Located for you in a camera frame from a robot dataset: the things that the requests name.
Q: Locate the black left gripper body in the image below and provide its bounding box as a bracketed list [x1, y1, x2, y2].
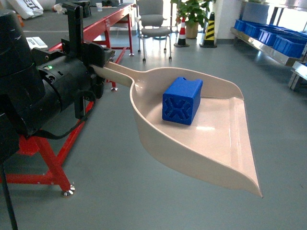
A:
[31, 39, 115, 119]

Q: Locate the blue plastic block part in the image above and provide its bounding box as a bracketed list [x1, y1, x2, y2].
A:
[162, 77, 203, 125]

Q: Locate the beige plastic dustpan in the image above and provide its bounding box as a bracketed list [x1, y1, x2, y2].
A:
[94, 62, 262, 196]

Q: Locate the steel flow rack shelf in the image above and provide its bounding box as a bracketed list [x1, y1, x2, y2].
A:
[230, 0, 307, 91]

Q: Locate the grey office chair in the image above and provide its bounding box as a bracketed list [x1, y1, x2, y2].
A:
[136, 0, 172, 63]

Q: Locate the red white traffic cone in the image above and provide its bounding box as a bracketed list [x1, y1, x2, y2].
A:
[174, 17, 189, 47]

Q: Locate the potted green plant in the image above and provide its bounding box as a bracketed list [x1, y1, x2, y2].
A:
[170, 0, 216, 39]

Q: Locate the black yellow striped bollard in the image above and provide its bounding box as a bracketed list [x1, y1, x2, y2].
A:
[200, 12, 217, 48]

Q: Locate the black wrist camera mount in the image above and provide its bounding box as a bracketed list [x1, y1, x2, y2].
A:
[62, 2, 83, 58]

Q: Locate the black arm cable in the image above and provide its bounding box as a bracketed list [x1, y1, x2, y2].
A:
[35, 90, 96, 140]

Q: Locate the red metal workbench frame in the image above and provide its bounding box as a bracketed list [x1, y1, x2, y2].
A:
[4, 2, 135, 197]

